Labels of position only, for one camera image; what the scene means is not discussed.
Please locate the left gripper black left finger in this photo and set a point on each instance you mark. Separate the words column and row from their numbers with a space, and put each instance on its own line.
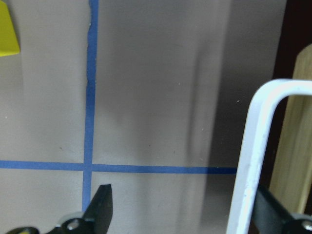
column 95, row 220

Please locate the dark wooden drawer cabinet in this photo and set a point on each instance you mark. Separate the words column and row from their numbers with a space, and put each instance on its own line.
column 287, row 167

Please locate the white drawer handle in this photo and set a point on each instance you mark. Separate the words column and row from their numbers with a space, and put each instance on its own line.
column 253, row 147

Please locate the yellow block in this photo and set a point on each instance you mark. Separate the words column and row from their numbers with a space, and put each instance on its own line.
column 8, row 40

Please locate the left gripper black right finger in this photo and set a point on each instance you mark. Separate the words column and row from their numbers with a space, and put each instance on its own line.
column 270, row 217

